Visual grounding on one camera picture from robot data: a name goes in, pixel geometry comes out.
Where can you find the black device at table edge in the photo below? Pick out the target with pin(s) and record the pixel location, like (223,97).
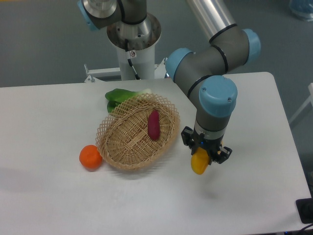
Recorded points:
(305,210)

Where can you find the blue bag in background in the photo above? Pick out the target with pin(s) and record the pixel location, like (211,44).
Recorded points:
(302,9)

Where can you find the white frame at right edge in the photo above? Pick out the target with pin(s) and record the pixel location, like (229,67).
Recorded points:
(303,109)

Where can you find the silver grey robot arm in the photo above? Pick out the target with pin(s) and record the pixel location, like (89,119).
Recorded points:
(201,76)

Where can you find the green bok choy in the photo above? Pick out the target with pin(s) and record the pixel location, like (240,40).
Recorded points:
(118,96)

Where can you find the orange tangerine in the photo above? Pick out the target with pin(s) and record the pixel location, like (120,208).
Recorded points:
(90,158)

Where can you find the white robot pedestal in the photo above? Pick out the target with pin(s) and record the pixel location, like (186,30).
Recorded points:
(135,48)

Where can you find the yellow mango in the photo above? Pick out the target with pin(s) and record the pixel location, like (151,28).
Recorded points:
(200,160)

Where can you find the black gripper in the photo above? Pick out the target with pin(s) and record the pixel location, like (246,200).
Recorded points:
(209,141)

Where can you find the woven wicker basket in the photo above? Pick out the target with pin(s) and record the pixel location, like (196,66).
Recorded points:
(122,138)

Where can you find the purple sweet potato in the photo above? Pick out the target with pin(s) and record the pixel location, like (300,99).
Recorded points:
(154,125)

